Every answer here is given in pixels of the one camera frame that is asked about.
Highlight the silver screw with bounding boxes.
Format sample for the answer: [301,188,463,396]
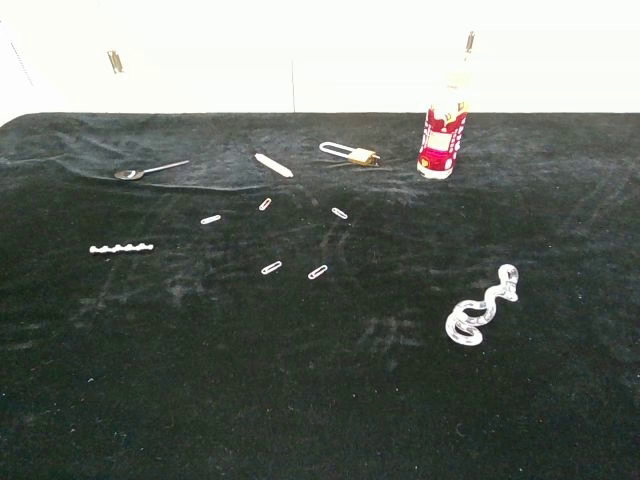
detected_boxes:
[88,241,155,256]

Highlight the white pen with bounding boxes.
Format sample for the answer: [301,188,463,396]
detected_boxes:
[253,151,296,179]

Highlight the brass padlock with long shackle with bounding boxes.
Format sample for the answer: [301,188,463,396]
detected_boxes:
[318,140,382,168]

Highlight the black velvet table cloth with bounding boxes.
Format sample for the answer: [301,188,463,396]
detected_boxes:
[0,111,640,480]

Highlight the red labelled drink bottle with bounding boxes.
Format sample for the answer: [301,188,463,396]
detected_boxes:
[415,69,472,180]

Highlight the metal spoon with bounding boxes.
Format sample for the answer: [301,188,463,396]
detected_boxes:
[113,159,191,182]

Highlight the woven folding screen panel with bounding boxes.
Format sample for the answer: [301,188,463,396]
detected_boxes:
[9,0,117,117]

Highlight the clear twisted plastic chain toy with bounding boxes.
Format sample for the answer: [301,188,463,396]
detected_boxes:
[444,263,521,348]

